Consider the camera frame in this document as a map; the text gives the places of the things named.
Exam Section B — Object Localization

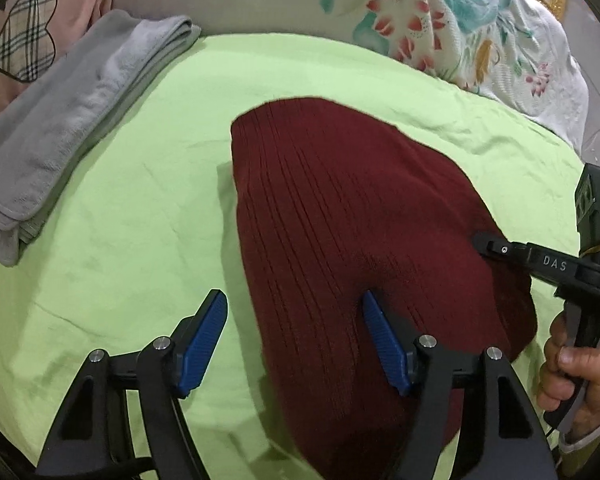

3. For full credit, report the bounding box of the white floral quilt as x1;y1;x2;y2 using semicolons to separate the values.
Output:
285;0;591;153

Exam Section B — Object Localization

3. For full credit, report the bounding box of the grey folded towel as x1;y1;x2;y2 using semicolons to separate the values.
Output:
0;9;202;267

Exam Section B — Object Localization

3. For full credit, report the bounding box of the pink pillow with plaid heart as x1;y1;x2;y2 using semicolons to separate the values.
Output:
0;0;113;133

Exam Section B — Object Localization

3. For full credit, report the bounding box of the person's right hand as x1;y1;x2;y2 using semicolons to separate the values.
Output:
537;312;600;433

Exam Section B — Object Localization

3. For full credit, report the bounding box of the light green bed sheet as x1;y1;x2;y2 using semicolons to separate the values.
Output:
0;34;588;480

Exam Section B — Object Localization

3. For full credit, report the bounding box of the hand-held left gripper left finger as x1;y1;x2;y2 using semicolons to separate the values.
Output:
35;289;229;480

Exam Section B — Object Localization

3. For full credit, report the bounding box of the person's right forearm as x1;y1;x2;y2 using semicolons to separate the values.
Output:
555;407;600;466

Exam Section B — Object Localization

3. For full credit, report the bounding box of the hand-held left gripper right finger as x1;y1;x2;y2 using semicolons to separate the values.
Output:
361;289;558;480

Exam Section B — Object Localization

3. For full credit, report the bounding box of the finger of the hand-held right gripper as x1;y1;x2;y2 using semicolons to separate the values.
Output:
472;231;582;287

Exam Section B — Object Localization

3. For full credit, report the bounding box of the dark red knit sweater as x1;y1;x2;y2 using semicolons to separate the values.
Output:
230;96;538;480

